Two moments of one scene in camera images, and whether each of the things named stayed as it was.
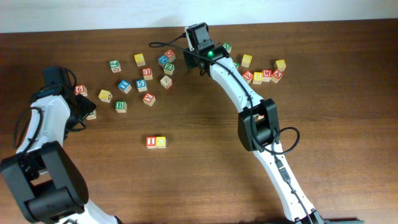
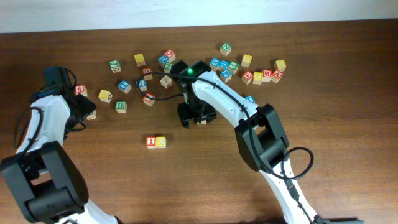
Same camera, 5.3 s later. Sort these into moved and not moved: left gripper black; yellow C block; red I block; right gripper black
Moved: right gripper black
Not moved: yellow C block; left gripper black; red I block
